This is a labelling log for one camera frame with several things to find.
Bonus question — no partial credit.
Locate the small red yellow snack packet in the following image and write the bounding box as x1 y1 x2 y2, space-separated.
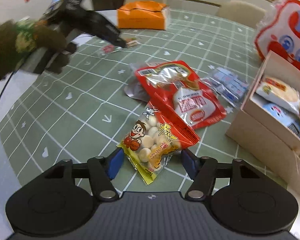
97 37 140 57

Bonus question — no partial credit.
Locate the orange paper box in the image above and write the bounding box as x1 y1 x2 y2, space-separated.
117 1 171 30

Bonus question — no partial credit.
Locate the white red bunny bag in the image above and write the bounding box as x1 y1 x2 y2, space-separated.
254 0 300 70

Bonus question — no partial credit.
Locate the beige dining chair right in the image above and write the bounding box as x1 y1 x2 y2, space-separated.
216 0 267 29

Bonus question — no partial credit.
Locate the beige cardboard gift box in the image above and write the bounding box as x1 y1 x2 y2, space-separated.
226 51 300 194

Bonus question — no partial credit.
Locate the blue monster snack packet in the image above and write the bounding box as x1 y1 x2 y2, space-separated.
262 102 300 138

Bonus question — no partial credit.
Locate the white round cake packet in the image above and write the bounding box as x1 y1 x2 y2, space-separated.
255 76 300 115

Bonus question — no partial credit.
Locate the large red snack bag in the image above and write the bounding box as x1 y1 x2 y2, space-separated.
134 61 226 129

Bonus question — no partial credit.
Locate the left hand camouflage glove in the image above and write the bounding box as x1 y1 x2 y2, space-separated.
0 20 77 81

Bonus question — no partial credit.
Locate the blue white candy packet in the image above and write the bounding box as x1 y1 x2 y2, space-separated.
200 67 249 107

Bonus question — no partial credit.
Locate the green grid tablecloth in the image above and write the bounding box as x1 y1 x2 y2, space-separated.
0 8 288 201

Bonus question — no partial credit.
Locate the red yellow milk balls bag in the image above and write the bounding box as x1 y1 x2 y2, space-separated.
118 101 199 185

